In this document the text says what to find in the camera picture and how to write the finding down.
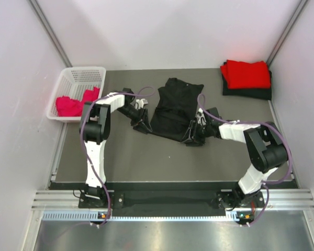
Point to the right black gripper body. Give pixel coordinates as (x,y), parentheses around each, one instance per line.
(202,133)

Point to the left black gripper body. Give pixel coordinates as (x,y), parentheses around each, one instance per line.
(136,115)

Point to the black t-shirt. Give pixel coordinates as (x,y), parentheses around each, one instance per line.
(176,108)
(257,93)

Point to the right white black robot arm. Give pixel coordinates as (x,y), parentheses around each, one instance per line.
(265,149)

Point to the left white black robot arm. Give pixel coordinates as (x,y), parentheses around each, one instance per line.
(94,132)

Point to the red folded t-shirt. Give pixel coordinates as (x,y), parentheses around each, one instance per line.
(243,75)

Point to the black folded t-shirt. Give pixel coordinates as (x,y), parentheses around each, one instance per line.
(257,93)

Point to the pink crumpled t-shirt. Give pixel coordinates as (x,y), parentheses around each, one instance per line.
(68,107)

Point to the white plastic basket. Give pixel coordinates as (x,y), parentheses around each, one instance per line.
(73,82)

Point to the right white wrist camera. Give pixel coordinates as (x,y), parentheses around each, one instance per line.
(200,116)

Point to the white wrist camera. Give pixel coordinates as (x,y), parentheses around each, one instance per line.
(140,103)
(200,116)

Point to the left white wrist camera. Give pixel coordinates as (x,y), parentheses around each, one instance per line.
(140,103)

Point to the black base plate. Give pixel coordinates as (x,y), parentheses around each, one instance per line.
(159,199)

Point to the aluminium frame rail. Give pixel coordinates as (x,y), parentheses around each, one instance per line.
(279,199)

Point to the grey slotted cable duct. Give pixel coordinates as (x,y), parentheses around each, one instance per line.
(99,216)

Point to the left aluminium corner post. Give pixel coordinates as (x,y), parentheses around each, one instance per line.
(36,8)

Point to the aluminium corner post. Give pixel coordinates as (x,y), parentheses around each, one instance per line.
(36,8)
(296,14)

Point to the right aluminium corner post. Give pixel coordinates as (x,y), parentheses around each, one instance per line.
(296,14)

